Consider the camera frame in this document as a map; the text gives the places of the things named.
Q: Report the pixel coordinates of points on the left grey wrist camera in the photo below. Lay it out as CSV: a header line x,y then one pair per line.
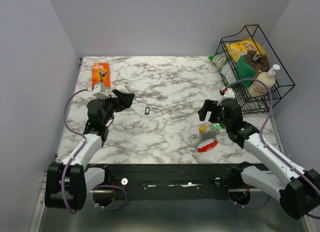
x,y
99,91

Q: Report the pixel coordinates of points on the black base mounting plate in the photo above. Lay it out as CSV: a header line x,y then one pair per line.
x,y
171,181

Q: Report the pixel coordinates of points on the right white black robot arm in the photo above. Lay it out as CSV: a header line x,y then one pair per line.
x,y
295,188

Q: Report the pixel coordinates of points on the red white keyring carabiner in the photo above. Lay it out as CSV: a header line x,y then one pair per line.
x,y
207,145

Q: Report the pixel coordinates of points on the orange razor box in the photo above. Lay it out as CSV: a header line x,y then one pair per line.
x,y
101,74

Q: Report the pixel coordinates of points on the yellow tagged key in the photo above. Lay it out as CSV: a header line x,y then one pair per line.
x,y
203,128

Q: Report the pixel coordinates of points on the black wire basket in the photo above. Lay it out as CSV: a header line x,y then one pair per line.
x,y
245,75

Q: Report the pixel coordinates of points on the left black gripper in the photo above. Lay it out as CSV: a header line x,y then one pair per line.
x,y
122,101

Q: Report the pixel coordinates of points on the brown crumpled cloth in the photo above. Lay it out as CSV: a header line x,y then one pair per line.
x,y
256,61

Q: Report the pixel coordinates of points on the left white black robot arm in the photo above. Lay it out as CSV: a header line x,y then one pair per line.
x,y
69,182

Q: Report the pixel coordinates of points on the cream lotion pump bottle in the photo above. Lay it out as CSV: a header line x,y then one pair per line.
x,y
264,81

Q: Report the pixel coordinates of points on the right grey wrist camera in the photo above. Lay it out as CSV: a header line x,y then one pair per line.
x,y
226,93

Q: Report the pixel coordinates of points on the yellow chips bag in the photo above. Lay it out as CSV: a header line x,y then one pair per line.
x,y
234,51

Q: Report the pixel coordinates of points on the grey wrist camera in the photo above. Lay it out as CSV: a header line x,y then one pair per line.
x,y
99,91
226,93

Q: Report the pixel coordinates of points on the small black key fob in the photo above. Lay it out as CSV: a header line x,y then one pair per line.
x,y
147,111

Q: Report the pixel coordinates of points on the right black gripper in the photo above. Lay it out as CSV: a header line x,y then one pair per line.
x,y
209,105

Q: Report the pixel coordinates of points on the green white snack bag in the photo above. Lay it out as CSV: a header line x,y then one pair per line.
x,y
222,63

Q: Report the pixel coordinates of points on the green tagged key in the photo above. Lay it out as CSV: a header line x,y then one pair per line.
x,y
218,127

